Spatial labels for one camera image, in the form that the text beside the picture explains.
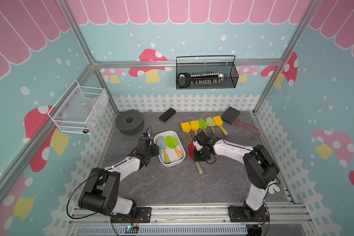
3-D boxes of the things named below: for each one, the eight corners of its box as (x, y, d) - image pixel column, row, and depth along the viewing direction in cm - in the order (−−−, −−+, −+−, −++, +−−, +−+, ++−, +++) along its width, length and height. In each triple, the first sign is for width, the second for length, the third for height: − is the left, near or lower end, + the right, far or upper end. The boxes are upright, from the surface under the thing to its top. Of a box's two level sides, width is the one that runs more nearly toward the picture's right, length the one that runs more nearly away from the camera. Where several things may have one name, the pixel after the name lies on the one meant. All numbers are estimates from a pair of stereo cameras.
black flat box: (219, 119, 119) (220, 117, 117) (228, 108, 127) (229, 106, 125) (231, 125, 115) (232, 123, 113) (239, 113, 123) (240, 111, 121)
